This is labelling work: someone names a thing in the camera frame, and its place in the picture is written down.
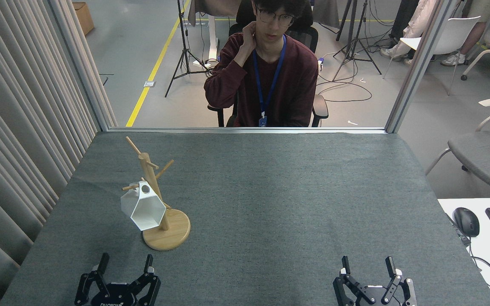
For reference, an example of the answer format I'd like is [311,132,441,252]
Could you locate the white power strip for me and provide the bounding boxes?
[193,57,220,71]

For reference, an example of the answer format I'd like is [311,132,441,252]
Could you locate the wooden cup rack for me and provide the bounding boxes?
[122,136,191,251]

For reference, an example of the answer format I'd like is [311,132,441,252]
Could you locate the black tripod stand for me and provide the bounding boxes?
[165,0,220,98]
[332,0,382,81]

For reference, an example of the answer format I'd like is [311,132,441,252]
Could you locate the person's right hand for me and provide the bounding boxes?
[240,21,257,43]

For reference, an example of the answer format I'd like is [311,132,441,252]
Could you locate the black computer mouse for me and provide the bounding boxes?
[453,207,480,238]

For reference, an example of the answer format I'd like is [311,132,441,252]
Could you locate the white hexagonal cup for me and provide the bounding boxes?
[120,181,167,231]

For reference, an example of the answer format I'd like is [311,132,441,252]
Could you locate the white plastic chair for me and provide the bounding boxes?
[383,16,481,95]

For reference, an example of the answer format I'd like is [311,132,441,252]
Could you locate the silver frame post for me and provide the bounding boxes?
[47,0,111,131]
[385,0,458,133]

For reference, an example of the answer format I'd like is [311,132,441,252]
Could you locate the white standing desk leg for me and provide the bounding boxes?
[207,16,221,62]

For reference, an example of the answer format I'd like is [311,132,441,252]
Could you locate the seated background person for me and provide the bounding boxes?
[441,0,490,66]
[381,0,441,64]

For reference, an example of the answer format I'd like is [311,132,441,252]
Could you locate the black office chair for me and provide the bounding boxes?
[208,0,329,128]

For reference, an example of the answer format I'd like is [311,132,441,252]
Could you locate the grey cushioned chair with armrest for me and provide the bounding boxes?
[425,97,490,197]

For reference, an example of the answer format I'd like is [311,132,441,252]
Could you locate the beige pleated curtain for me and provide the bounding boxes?
[0,0,118,306]

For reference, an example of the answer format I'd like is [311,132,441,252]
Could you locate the cardboard box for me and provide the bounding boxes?
[72,2,95,36]

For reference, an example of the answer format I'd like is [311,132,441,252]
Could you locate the black floor cable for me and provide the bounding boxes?
[316,64,373,102]

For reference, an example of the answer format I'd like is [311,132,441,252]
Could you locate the silver table edge rail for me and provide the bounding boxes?
[108,127,387,134]

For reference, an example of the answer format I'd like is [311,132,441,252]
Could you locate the blue lanyard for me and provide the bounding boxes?
[252,35,287,127]

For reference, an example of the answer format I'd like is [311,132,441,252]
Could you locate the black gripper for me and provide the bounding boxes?
[333,256,417,306]
[74,253,161,306]

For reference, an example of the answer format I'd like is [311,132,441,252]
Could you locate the black-framed glasses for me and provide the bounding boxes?
[256,6,295,27]

